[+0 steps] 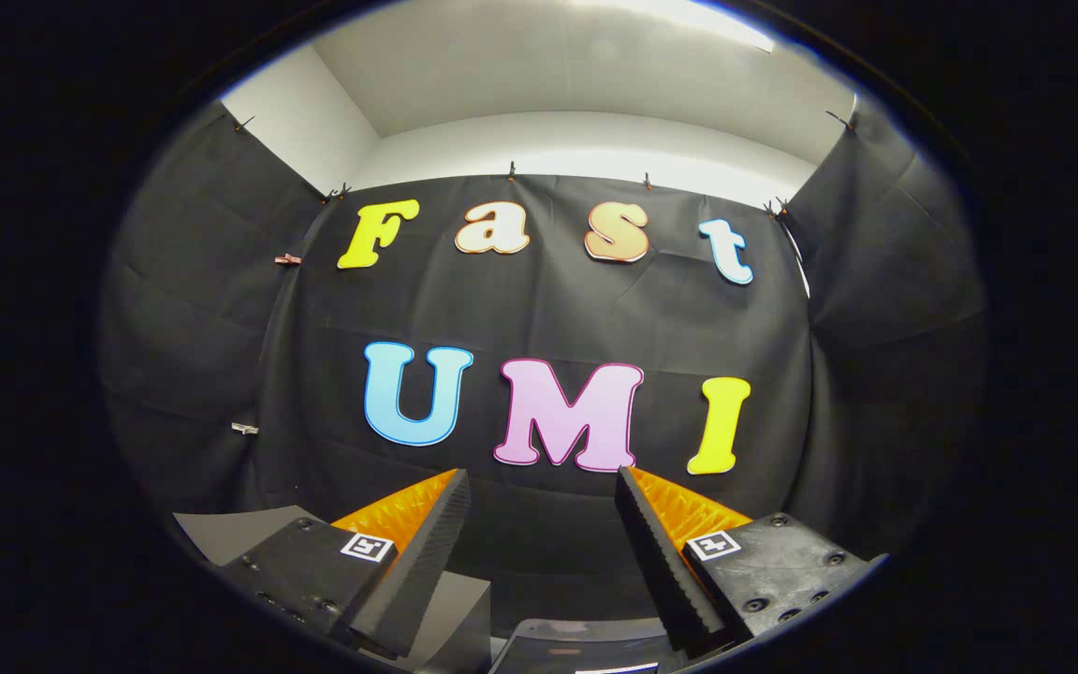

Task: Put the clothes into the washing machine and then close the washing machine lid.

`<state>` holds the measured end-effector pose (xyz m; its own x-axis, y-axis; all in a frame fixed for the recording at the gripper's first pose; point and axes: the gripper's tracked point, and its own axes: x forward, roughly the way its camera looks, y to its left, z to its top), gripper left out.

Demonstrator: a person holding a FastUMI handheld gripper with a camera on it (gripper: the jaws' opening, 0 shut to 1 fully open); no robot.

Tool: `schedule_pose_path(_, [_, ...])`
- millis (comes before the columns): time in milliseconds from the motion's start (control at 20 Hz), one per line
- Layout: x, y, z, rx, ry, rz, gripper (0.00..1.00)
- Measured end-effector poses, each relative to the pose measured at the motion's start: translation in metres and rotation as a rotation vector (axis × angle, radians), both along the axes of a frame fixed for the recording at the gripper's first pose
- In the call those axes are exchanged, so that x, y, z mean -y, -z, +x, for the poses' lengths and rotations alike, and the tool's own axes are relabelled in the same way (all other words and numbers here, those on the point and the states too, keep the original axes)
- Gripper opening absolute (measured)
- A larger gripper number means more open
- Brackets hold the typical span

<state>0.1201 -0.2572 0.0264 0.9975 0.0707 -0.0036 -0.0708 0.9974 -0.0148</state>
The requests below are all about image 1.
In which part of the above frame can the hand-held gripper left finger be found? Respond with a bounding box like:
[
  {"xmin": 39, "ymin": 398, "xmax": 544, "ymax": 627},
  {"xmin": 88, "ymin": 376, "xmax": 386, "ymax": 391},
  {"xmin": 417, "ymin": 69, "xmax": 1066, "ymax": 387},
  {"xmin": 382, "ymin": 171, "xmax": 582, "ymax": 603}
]
[{"xmin": 216, "ymin": 468, "xmax": 472, "ymax": 659}]

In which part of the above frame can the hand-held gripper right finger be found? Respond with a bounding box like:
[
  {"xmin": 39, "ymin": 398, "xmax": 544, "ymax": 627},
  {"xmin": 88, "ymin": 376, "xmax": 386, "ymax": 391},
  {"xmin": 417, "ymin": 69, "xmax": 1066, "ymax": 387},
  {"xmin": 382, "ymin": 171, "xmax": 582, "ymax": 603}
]
[{"xmin": 614, "ymin": 466, "xmax": 886, "ymax": 659}]

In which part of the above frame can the grey washing machine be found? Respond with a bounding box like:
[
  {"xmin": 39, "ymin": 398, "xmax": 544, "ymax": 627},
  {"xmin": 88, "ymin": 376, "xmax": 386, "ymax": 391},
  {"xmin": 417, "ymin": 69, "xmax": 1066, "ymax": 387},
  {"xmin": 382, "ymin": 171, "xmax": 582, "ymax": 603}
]
[{"xmin": 492, "ymin": 655, "xmax": 680, "ymax": 674}]

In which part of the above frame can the black backdrop cloth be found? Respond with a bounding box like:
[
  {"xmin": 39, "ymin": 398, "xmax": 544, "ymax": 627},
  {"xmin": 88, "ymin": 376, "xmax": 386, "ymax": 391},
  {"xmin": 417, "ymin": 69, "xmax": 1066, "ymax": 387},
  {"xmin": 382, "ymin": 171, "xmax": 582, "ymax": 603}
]
[{"xmin": 97, "ymin": 94, "xmax": 987, "ymax": 637}]

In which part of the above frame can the row of small black clips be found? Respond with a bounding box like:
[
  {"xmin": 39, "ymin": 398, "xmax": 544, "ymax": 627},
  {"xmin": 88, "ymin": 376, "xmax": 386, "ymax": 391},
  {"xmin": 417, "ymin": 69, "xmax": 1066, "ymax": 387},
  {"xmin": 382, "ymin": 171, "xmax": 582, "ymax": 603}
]
[{"xmin": 233, "ymin": 110, "xmax": 856, "ymax": 218}]

